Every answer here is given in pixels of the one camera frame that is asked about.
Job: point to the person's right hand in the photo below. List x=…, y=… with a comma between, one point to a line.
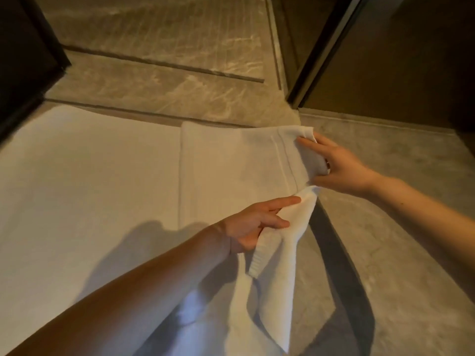
x=347, y=170

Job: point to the person's right forearm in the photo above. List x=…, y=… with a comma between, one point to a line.
x=426, y=211

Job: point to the white striped towel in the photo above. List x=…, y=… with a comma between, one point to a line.
x=230, y=163

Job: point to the person's right fingers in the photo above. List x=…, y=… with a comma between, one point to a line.
x=315, y=146

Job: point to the person's left forearm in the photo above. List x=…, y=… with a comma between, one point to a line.
x=122, y=292

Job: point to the dark metal door frame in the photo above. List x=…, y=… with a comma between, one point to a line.
x=319, y=51

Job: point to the person's left hand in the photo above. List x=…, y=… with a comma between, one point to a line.
x=241, y=228

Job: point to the brown wooden door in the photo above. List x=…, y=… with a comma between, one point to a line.
x=400, y=59

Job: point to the large white bed sheet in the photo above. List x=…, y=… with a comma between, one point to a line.
x=89, y=170

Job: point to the person's left fingers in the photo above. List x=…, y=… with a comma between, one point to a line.
x=274, y=204

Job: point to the dark wooden cabinet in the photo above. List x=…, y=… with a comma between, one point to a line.
x=22, y=51

